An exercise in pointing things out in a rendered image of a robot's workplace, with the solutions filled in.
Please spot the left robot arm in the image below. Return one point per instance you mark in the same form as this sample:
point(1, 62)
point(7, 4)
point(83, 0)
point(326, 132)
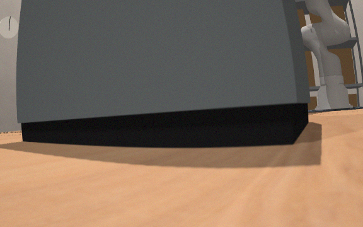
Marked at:
point(317, 36)

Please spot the grey cabinet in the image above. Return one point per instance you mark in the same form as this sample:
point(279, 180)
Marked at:
point(161, 73)

